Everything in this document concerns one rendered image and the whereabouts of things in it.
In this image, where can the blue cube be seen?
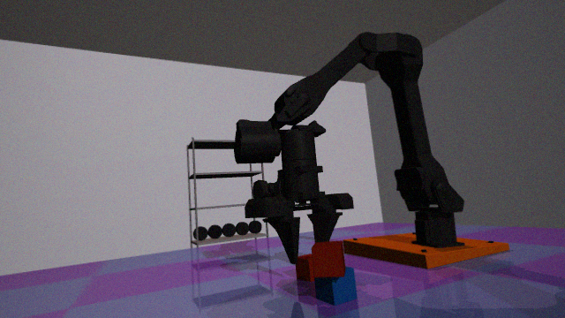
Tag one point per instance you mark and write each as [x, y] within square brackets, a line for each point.
[336, 290]

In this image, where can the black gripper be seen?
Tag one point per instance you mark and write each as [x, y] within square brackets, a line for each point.
[300, 183]

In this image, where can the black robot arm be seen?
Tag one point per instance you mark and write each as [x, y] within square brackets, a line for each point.
[421, 180]

